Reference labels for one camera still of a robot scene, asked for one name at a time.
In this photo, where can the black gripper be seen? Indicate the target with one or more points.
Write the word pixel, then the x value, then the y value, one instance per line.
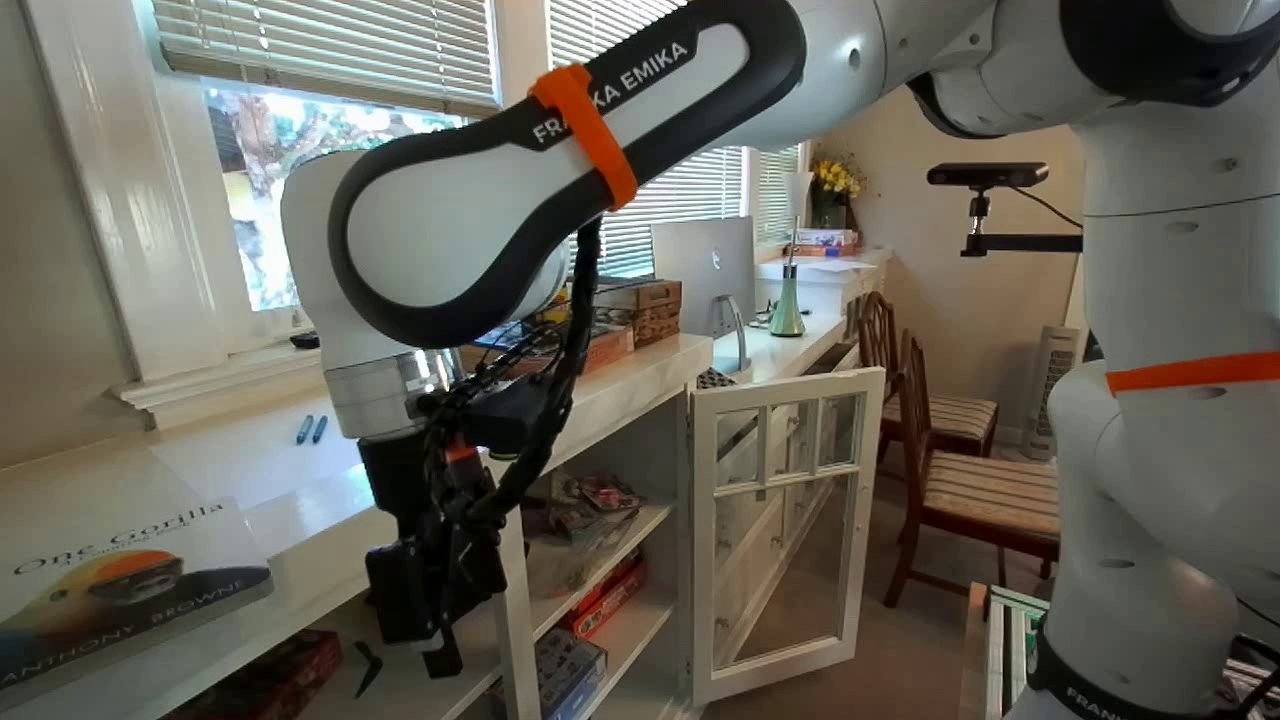
pixel 449 485

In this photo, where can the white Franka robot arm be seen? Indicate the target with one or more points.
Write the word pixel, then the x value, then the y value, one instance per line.
pixel 1165 442

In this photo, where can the white built-in shelf cabinet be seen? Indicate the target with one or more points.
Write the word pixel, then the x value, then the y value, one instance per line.
pixel 679 547

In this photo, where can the white right cabinet door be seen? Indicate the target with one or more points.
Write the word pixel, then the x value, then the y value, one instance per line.
pixel 783 502

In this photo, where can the clear zip plastic bag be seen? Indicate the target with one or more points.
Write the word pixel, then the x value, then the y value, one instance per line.
pixel 573 522

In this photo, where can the orange flat game box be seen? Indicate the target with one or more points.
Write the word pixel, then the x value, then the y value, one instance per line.
pixel 610 598

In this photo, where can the blue marker pen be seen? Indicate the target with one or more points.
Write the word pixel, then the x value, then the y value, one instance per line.
pixel 308 430

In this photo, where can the book with orange cover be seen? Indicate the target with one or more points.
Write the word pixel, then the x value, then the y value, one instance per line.
pixel 104 600

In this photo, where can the silver computer monitor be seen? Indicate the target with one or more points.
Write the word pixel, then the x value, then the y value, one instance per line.
pixel 713 265

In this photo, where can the green bottle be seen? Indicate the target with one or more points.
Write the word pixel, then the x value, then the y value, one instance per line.
pixel 788 312

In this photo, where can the white window blinds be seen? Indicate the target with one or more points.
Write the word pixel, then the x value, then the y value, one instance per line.
pixel 430 53

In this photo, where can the yellow flowers in vase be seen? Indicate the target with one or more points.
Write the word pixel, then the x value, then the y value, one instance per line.
pixel 835 194

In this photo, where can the wooden chair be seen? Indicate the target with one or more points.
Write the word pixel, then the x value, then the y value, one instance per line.
pixel 980 499

